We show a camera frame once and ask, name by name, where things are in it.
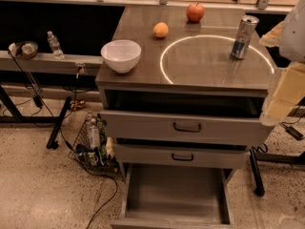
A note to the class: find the orange fruit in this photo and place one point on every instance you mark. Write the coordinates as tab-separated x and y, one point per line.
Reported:
160	30

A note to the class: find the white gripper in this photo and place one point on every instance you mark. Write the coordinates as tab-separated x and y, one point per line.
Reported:
294	37

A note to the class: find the top grey drawer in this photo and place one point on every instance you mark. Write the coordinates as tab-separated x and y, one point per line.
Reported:
185	128

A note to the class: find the silver blue redbull can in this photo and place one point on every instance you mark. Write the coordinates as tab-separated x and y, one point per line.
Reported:
243	37

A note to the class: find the middle grey drawer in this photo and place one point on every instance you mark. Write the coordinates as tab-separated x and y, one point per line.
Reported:
209	158

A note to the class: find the grey side shelf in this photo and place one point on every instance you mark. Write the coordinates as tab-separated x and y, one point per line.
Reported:
47	63

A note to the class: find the black power adapter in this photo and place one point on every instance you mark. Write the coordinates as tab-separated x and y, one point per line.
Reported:
292	132

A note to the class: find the wire basket with bottles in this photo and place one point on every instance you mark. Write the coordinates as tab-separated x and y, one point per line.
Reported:
93	149

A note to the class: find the red apple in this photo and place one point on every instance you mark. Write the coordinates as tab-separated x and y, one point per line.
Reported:
195	12

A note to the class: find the clear water bottle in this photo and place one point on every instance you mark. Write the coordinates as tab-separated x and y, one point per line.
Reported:
55	45

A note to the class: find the black table leg right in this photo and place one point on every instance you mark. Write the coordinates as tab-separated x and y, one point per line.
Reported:
256	156

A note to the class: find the bottom grey open drawer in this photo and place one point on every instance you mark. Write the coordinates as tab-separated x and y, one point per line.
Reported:
174	197

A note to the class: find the small bowl with items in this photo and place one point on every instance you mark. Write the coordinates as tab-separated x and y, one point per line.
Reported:
23	50

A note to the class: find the black table leg left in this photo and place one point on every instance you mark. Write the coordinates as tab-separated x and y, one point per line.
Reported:
17	117

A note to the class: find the grey drawer cabinet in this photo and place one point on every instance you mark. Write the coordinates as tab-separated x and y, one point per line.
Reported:
188	72

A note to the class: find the black table leg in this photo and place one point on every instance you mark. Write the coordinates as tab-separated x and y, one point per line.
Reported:
256	156
17	117

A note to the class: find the white bowl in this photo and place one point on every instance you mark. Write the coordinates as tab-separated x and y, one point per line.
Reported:
121	55

